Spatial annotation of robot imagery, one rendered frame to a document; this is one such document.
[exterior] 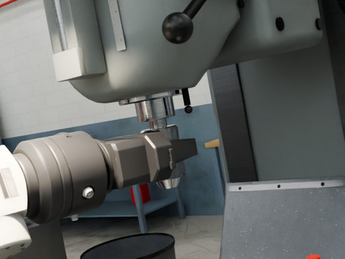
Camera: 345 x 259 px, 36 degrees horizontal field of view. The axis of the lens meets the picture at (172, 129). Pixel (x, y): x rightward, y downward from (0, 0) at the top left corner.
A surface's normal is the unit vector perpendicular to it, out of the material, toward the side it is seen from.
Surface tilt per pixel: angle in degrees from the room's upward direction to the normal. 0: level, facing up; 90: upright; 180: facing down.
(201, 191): 90
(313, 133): 90
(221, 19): 109
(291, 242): 63
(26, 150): 51
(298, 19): 90
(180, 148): 90
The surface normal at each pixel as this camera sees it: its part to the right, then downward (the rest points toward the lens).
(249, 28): -0.60, 0.15
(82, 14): 0.78, -0.11
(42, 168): -0.18, -0.21
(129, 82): -0.03, 0.63
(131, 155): 0.62, -0.07
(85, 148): 0.40, -0.65
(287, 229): -0.62, -0.29
